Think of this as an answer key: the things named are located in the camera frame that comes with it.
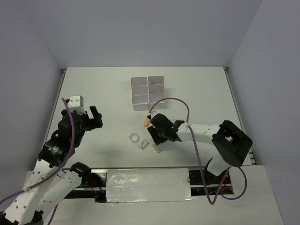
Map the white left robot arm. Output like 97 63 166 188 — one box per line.
0 106 104 225

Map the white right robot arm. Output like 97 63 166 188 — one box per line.
147 113 253 183

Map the pink yellow highlighter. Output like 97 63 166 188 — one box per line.
143 115 151 128

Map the white eraser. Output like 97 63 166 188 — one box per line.
152 144 161 153

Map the white red staple box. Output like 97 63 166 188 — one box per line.
138 139 149 150

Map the clear tape roll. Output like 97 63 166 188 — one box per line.
129 133 140 143

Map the white right divided container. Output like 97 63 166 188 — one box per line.
148 76 165 108

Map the white divided container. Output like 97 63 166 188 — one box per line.
148 76 165 108
131 77 149 111

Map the white left divided container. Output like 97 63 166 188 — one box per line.
131 77 149 111

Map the silver foil cover plate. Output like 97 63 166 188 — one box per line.
106 168 192 203

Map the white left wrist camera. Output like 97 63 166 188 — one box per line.
67 95 85 114

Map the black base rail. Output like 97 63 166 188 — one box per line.
61 165 235 203

